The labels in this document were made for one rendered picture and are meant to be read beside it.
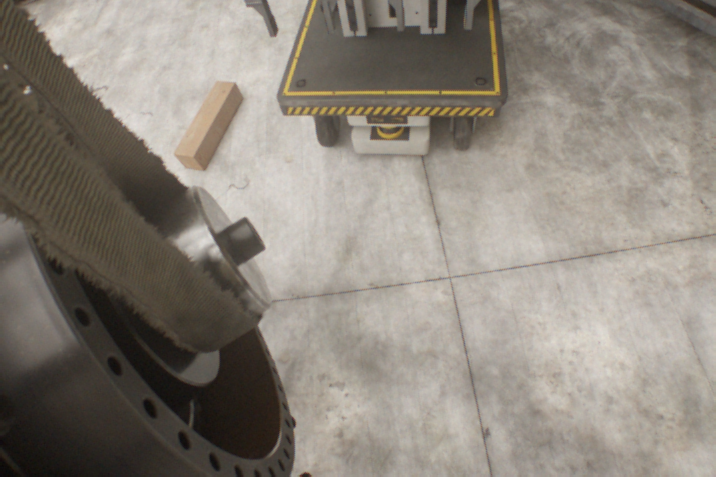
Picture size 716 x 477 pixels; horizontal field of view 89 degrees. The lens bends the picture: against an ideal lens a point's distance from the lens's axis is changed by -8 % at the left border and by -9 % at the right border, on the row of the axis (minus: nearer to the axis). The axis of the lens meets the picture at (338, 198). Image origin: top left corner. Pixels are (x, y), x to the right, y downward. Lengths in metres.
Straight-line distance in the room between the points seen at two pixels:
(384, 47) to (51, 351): 1.28
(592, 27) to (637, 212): 0.91
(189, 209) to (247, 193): 1.17
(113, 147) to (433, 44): 1.16
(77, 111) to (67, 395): 0.17
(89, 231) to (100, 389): 0.08
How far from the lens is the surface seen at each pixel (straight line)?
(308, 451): 1.22
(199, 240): 0.34
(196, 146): 1.62
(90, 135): 0.32
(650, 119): 1.77
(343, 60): 1.36
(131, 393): 0.24
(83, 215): 0.22
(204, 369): 0.41
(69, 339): 0.23
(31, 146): 0.20
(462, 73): 1.28
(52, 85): 0.29
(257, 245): 0.38
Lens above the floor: 1.18
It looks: 58 degrees down
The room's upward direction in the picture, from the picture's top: 19 degrees counter-clockwise
